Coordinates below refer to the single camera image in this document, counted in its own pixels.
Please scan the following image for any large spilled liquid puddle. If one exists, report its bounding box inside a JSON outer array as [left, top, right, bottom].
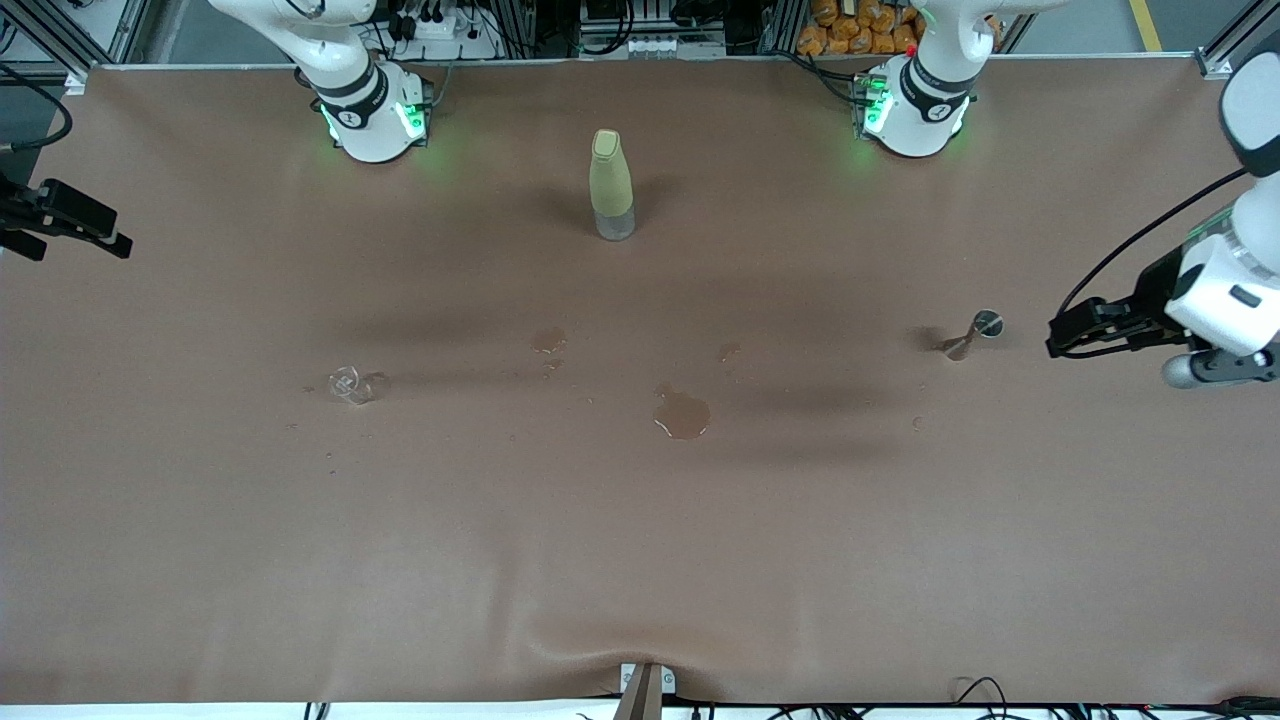
[[653, 383, 712, 441]]

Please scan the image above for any white power strip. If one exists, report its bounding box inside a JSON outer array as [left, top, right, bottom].
[[385, 8, 501, 61]]

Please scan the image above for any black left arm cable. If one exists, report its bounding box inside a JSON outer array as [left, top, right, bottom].
[[1058, 165, 1256, 321]]

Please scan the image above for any black cable loop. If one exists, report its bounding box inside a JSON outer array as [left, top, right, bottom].
[[950, 677, 1011, 720]]

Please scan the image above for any brown table mat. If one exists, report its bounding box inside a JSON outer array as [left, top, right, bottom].
[[0, 55, 1280, 706]]

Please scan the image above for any aluminium frame profile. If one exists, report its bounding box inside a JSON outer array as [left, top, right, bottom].
[[0, 0, 151, 96], [1195, 0, 1280, 81]]

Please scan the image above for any green-sleeved glass shaker bottle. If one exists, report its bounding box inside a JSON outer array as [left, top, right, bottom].
[[588, 128, 638, 243]]

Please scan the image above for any steel double-cone jigger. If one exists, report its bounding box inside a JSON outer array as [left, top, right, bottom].
[[943, 310, 1004, 362]]

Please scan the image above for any clear glass measuring beaker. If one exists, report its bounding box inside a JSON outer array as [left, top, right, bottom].
[[327, 366, 379, 406]]

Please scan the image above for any pile of orange snack packs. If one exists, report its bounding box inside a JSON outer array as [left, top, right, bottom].
[[797, 0, 1003, 56]]

